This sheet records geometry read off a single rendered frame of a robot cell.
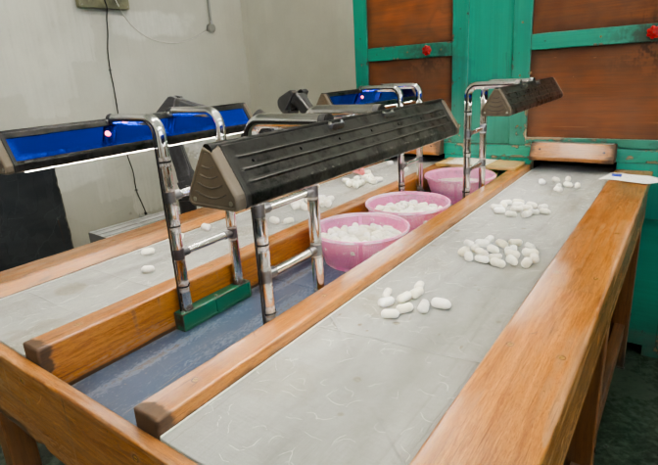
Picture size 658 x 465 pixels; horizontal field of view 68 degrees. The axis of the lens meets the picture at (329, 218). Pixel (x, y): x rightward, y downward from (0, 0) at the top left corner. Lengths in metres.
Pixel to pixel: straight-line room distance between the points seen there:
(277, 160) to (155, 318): 0.58
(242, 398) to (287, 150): 0.36
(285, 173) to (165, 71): 3.23
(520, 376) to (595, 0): 1.62
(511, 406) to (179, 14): 3.57
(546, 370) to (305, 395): 0.34
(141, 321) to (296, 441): 0.49
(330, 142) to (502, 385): 0.40
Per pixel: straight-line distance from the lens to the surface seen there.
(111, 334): 1.03
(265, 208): 0.84
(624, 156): 2.13
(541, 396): 0.72
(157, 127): 0.99
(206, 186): 0.56
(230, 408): 0.74
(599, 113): 2.14
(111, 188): 3.58
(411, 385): 0.76
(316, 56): 3.74
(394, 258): 1.13
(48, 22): 3.46
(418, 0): 2.36
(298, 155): 0.62
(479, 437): 0.64
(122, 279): 1.26
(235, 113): 1.32
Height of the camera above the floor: 1.18
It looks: 17 degrees down
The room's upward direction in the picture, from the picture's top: 4 degrees counter-clockwise
